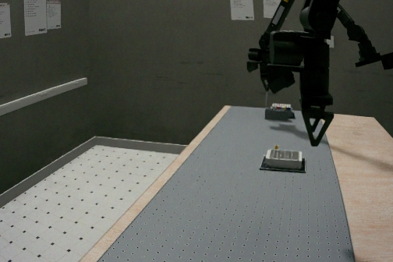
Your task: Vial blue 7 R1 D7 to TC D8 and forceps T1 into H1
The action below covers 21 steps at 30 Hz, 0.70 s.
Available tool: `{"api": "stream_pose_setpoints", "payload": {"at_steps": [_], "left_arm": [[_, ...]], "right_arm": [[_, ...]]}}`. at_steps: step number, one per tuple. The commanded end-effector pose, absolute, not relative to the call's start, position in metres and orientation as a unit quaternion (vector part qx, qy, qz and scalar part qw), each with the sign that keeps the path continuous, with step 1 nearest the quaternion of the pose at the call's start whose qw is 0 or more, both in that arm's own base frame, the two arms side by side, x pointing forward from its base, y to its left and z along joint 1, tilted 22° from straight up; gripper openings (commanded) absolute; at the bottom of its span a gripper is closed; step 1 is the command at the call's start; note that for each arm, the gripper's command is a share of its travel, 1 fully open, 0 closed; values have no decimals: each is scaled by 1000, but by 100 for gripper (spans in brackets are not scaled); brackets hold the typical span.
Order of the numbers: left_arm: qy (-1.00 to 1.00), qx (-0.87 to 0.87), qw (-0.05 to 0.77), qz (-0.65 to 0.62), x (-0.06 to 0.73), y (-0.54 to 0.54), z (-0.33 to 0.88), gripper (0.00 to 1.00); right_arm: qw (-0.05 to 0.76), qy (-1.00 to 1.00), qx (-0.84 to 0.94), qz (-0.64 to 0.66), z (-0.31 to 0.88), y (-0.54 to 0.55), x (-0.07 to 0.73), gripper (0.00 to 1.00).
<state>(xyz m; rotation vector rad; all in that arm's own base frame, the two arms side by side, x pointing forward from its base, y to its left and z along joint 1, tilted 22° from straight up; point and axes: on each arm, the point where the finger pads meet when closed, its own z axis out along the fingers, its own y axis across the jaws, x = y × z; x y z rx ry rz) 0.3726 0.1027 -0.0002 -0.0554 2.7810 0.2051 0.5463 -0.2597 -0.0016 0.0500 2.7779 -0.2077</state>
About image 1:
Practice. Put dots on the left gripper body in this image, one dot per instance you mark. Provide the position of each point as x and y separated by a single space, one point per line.
322 96

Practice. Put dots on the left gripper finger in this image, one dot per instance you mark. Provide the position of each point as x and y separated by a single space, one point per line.
314 126
327 117

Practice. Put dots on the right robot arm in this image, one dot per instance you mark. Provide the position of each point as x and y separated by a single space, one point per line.
355 33

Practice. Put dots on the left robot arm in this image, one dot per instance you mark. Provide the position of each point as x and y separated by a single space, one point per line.
288 48

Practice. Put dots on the white grid rack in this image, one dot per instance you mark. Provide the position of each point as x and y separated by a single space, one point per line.
281 160

